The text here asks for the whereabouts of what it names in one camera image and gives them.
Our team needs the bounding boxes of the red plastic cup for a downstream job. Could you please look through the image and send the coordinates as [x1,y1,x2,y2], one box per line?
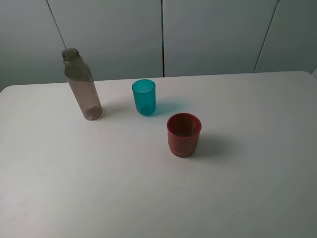
[167,113,202,158]

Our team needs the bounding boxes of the teal translucent plastic cup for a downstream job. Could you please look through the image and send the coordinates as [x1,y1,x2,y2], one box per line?
[132,79,156,116]

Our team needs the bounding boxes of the clear brown plastic bottle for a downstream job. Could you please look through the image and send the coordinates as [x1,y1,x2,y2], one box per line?
[61,48,104,120]

